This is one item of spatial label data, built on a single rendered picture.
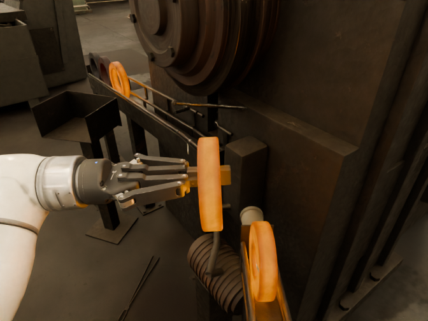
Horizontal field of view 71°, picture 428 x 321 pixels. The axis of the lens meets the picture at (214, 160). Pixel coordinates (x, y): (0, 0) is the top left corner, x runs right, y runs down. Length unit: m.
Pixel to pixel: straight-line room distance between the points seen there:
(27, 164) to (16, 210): 0.07
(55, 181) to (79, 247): 1.23
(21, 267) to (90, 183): 0.15
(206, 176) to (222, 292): 0.48
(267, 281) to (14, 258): 0.40
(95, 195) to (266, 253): 0.31
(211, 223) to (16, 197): 0.29
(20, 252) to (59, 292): 1.08
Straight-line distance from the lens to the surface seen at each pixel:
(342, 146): 0.73
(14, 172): 0.54
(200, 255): 0.90
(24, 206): 0.53
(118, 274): 1.56
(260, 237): 0.59
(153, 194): 0.47
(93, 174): 0.50
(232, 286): 0.83
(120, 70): 1.55
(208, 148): 0.45
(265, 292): 0.61
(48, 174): 0.52
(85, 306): 1.51
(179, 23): 0.72
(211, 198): 0.43
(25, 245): 0.53
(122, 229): 1.72
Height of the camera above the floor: 1.22
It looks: 34 degrees down
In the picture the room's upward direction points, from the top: straight up
